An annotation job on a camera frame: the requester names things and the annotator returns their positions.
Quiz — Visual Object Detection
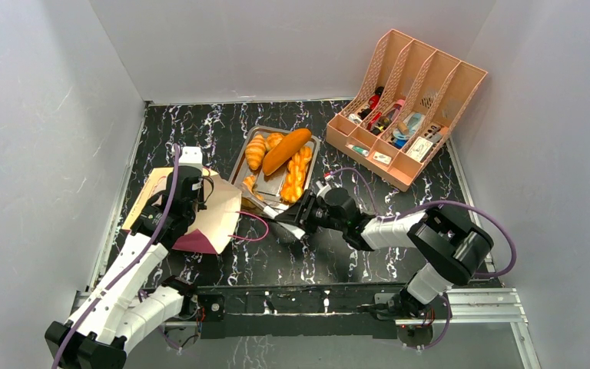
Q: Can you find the pink paper bag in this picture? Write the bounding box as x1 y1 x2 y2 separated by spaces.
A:
121 168 243 254

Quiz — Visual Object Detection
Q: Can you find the long fake twisted bread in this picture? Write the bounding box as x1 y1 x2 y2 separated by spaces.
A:
280 146 312 204

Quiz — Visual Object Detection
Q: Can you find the small curved fake croissant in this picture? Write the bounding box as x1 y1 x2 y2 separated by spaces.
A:
242 175 264 201

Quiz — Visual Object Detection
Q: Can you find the long orange fake baguette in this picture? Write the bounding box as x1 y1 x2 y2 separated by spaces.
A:
262 128 312 176

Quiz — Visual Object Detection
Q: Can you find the orange fake croissant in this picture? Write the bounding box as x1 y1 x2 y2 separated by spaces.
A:
244 134 267 171

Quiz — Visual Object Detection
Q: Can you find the round orange fake bun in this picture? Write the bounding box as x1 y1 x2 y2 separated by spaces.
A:
265 132 284 151

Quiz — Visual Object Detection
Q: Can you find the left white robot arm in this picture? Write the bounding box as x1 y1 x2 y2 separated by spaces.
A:
45 165 204 368

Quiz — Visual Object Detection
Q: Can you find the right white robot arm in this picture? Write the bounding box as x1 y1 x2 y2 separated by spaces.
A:
276 188 494 320

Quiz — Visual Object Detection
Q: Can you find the small green white tube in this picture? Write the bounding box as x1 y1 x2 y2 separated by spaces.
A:
347 145 370 158

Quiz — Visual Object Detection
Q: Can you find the small white packet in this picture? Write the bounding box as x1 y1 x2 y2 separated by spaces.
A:
373 152 392 165

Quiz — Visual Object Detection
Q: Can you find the silver metal tray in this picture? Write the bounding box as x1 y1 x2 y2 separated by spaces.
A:
227 125 321 215

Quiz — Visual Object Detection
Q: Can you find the white label card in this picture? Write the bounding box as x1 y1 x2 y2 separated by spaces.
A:
406 137 433 163

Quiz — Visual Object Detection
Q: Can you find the pink capped dark bottle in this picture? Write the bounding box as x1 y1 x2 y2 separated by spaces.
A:
368 99 406 136

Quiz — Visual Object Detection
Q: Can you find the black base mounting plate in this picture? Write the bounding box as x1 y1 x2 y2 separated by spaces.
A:
150 284 451 341

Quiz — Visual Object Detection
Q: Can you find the red black bottle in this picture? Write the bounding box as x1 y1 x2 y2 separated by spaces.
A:
356 86 384 120

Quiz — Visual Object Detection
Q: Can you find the blue tape roll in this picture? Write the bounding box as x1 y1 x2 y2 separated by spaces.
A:
390 112 425 149

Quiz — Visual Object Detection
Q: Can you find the pink desk file organizer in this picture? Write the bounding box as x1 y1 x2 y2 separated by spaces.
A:
326 29 488 191

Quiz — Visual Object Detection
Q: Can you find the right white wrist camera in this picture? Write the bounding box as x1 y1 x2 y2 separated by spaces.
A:
315 175 333 198

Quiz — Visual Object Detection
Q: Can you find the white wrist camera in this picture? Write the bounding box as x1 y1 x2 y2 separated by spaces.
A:
315 175 333 198
172 146 203 172

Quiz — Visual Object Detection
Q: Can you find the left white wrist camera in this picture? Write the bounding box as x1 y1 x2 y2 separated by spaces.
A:
172 146 203 172

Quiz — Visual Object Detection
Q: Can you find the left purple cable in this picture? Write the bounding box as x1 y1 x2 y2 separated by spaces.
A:
50 144 181 369

